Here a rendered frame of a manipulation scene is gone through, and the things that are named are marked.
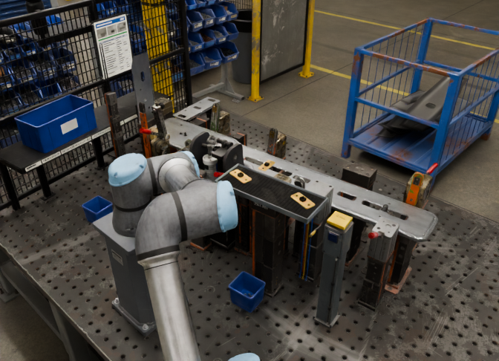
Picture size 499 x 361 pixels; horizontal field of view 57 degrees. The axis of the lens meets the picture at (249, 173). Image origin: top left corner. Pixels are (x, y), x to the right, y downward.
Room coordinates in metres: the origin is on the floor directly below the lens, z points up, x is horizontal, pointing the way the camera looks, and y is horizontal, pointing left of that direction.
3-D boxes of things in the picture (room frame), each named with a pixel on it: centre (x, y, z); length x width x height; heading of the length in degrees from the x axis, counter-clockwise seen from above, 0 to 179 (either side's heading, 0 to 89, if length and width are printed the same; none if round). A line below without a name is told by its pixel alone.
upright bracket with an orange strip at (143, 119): (1.88, 0.48, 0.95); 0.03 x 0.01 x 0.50; 55
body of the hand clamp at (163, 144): (1.82, 0.40, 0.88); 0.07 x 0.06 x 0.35; 145
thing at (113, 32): (2.35, 0.70, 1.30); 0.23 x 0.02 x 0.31; 145
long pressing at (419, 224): (1.67, -0.10, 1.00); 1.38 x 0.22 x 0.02; 55
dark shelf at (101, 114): (2.04, 0.77, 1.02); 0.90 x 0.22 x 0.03; 145
